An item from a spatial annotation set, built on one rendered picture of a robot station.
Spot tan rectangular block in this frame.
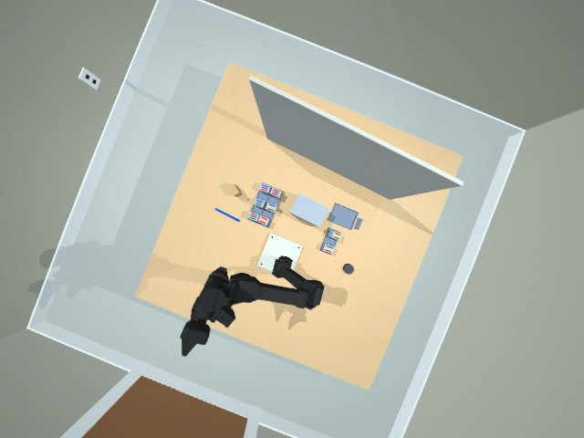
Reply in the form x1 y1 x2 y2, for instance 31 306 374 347
228 183 242 197

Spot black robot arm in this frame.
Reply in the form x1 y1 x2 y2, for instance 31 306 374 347
200 256 324 328

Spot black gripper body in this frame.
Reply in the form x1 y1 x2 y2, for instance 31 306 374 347
180 297 214 345

